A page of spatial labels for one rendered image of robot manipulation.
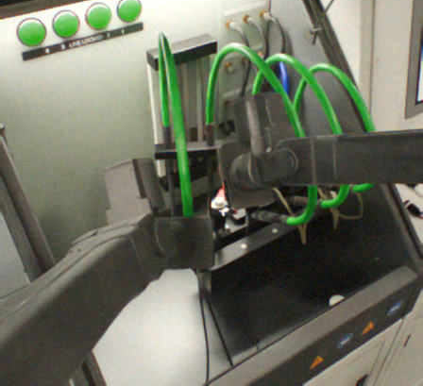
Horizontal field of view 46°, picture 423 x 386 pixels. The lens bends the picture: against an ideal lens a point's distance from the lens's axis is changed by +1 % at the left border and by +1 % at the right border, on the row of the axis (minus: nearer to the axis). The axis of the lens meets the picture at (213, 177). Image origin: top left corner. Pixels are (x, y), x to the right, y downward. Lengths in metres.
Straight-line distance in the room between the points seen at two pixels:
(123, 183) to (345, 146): 0.24
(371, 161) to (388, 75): 0.58
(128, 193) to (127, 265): 0.13
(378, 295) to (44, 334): 0.81
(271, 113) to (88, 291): 0.37
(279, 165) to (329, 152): 0.06
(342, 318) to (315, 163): 0.46
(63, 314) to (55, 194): 0.81
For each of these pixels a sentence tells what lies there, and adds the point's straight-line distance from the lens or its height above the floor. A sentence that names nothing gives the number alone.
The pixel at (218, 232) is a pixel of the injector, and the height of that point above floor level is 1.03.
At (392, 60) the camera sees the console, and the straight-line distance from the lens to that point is 1.11.
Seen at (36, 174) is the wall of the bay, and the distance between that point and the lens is 1.07.
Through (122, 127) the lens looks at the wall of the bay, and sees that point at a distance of 1.08.
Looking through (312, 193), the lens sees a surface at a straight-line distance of 0.80.
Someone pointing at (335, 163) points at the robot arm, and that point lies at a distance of 0.56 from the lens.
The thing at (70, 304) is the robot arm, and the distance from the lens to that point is 0.33.
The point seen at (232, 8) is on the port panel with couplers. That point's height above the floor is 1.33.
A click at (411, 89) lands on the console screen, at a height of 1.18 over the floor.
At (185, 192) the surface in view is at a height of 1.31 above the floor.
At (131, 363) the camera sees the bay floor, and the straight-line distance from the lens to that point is 1.06.
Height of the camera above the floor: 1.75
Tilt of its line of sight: 42 degrees down
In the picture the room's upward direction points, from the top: straight up
